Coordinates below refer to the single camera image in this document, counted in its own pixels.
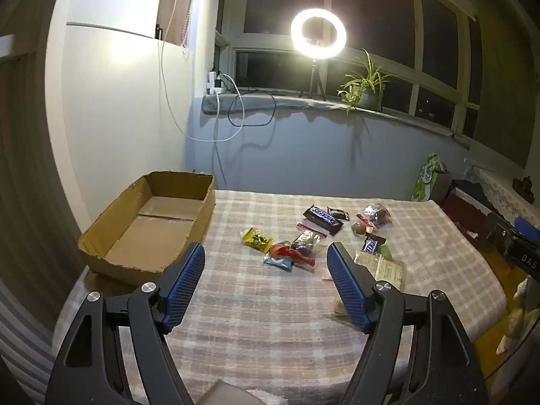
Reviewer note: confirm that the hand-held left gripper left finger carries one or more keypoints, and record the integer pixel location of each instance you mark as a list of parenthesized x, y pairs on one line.
[(185, 287)]

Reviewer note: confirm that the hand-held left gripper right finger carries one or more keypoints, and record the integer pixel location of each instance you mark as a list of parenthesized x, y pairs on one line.
[(346, 287)]

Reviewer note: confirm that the clear packet of crackers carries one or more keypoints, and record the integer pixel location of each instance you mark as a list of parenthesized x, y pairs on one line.
[(386, 272)]

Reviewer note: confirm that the cardboard box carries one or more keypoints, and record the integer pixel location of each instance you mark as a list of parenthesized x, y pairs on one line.
[(160, 228)]

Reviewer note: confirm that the red and clear snack packet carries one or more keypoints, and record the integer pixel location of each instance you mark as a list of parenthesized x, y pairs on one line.
[(287, 252)]

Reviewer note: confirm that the teal snack packet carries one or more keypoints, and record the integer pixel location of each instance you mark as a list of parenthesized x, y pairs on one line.
[(278, 263)]

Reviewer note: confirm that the large brown chocolate bar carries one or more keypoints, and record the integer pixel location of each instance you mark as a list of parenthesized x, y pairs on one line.
[(322, 217)]

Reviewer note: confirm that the small blue candy bar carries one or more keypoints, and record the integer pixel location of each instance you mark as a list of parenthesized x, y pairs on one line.
[(372, 245)]

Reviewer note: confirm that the clear packet of purple candies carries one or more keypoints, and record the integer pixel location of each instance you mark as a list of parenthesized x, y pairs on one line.
[(304, 242)]

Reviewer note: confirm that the round brown candy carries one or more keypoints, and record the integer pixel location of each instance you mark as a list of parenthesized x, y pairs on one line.
[(359, 228)]

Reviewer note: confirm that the white lace cloth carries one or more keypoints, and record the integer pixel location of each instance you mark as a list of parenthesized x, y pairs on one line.
[(502, 194)]

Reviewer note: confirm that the beige cloth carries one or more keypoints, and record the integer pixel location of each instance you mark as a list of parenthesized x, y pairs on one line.
[(517, 320)]

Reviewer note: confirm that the thin red stick packet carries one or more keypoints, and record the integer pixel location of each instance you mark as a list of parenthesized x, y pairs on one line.
[(312, 230)]

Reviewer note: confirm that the small dark ornament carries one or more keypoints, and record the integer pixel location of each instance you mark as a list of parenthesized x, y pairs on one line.
[(524, 186)]

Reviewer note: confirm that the dark wooden furniture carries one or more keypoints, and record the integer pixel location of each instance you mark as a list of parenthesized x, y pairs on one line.
[(468, 215)]

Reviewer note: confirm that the small dark snack packet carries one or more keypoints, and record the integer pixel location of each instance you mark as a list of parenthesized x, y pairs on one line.
[(338, 214)]

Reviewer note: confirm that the clear bag of chocolates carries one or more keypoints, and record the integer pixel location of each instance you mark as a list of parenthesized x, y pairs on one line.
[(375, 215)]

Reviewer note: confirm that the checkered blanket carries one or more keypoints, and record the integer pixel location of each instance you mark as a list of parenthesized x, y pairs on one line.
[(261, 316)]

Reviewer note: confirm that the yellow candy packet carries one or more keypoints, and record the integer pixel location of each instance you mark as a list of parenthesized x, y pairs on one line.
[(256, 239)]

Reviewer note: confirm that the green shopping bag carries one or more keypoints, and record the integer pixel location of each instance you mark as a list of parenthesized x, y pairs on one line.
[(422, 181)]

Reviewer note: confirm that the potted spider plant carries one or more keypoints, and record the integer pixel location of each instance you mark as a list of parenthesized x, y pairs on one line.
[(367, 93)]

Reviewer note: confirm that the grey windowsill cloth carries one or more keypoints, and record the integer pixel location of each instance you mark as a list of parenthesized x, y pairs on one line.
[(253, 103)]

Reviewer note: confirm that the black tripod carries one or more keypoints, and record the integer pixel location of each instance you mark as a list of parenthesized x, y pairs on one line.
[(313, 76)]

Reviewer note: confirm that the white wall chargers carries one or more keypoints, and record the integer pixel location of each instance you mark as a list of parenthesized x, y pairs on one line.
[(213, 88)]

